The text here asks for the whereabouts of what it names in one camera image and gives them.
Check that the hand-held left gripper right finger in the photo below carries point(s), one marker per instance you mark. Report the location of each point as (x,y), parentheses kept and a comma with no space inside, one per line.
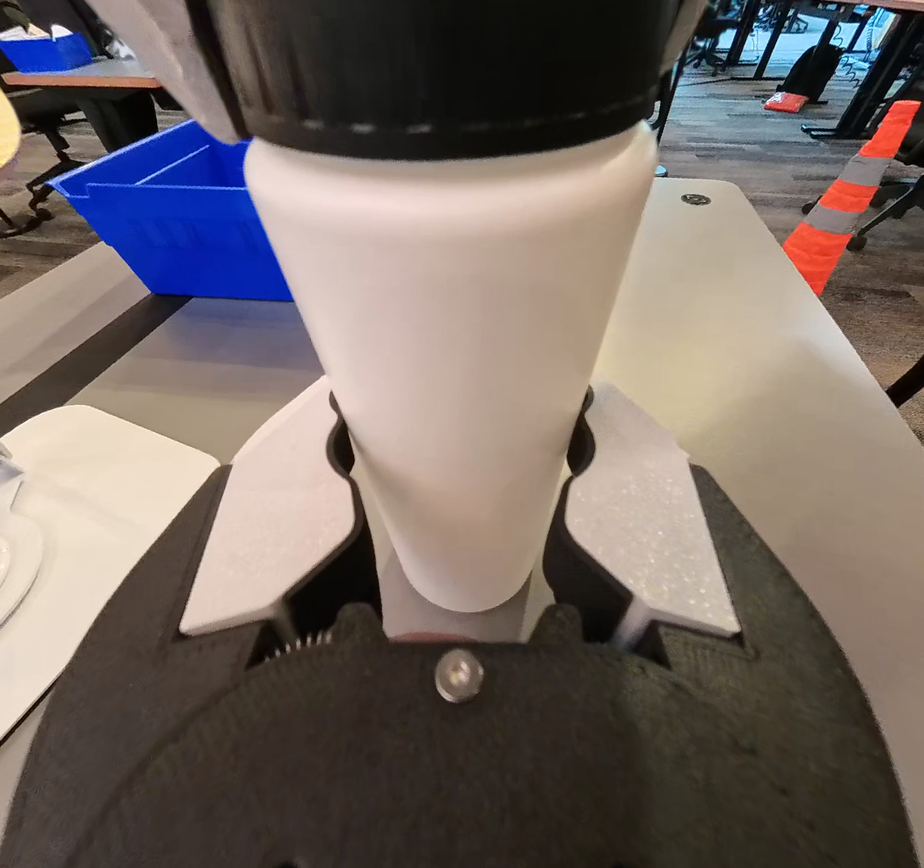
(650,528)

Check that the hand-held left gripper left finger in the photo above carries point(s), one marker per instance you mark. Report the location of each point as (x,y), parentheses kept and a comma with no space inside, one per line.
(274,521)

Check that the blue plastic bin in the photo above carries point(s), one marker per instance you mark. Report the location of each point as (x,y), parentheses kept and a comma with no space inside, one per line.
(166,240)
(43,52)

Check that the white plastic bottle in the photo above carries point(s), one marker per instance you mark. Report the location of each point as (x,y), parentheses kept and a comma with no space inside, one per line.
(455,341)

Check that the black bottle lid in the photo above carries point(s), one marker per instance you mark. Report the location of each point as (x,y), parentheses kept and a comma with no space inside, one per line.
(447,52)

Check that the black backpack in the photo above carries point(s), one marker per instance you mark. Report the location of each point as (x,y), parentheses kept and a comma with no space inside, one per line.
(812,73)

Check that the red floor object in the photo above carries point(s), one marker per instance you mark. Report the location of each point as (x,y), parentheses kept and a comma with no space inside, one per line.
(785,102)

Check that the black tape strip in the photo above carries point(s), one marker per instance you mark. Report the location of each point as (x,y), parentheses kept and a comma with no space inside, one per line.
(72,370)

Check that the clear round stand foot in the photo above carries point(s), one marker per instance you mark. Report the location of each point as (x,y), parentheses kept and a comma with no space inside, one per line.
(18,572)

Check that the orange traffic cone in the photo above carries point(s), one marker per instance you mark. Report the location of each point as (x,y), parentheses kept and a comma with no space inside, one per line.
(837,218)

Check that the black tripod leg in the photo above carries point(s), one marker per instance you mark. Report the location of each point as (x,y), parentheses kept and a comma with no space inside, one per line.
(906,384)

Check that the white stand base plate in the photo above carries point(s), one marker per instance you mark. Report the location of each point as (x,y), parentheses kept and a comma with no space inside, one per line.
(108,492)

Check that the metal stand bracket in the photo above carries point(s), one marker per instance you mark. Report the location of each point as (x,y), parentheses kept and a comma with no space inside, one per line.
(8,478)

